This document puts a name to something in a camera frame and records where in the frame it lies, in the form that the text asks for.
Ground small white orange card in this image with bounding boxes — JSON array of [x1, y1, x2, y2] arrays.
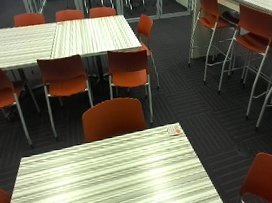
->
[[165, 123, 185, 138]]

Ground striped grey table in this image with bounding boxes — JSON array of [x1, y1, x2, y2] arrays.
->
[[45, 12, 143, 63], [0, 20, 63, 72]]

